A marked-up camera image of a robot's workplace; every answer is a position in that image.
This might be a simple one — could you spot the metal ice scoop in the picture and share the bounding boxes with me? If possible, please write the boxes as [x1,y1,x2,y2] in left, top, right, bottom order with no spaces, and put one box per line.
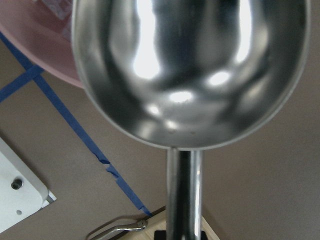
[71,0,311,240]

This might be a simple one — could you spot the clear ice cubes pile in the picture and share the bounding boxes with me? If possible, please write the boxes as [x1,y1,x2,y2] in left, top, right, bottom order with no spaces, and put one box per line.
[42,0,73,42]

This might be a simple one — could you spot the wooden cutting board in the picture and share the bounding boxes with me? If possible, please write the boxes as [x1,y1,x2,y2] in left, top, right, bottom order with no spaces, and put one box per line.
[86,205,221,240]

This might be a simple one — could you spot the pink bowl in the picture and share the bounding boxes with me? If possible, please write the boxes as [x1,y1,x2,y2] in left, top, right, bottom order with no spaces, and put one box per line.
[0,0,82,87]

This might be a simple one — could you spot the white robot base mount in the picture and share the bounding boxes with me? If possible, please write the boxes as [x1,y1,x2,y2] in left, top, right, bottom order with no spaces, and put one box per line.
[0,139,57,232]

